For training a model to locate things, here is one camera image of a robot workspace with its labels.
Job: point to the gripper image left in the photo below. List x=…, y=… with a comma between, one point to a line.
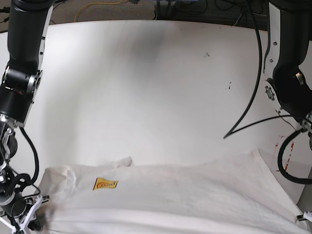
x=22, y=215

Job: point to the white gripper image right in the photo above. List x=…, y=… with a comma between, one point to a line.
x=306, y=216

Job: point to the white T-shirt with yellow logo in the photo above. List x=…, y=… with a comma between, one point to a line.
x=228, y=195

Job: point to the red tape rectangle marking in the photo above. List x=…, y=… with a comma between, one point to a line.
x=287, y=153

